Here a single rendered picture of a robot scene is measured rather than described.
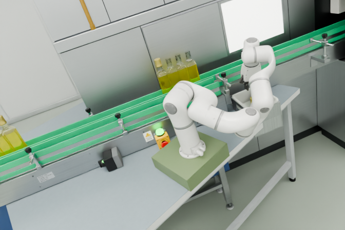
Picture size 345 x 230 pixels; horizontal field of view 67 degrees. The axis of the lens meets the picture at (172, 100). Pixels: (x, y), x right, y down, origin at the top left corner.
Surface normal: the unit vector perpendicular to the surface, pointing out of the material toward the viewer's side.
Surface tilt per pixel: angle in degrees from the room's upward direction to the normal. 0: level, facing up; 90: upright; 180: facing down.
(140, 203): 0
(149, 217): 0
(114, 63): 90
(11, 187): 90
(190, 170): 2
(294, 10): 90
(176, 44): 90
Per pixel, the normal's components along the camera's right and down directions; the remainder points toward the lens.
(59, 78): 0.27, 0.39
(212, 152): -0.29, -0.83
